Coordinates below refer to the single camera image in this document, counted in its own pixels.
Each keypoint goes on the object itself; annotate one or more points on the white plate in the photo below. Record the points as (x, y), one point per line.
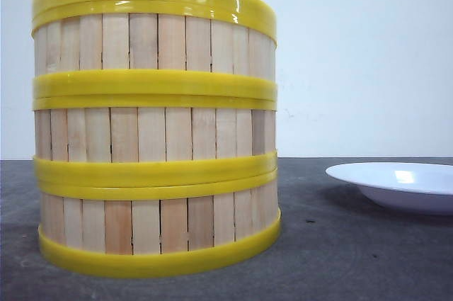
(411, 187)

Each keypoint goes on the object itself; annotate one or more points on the bamboo steamer basket one bun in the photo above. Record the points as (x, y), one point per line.
(122, 54)

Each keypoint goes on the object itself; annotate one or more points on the bamboo steamer basket three buns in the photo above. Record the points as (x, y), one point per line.
(155, 238)

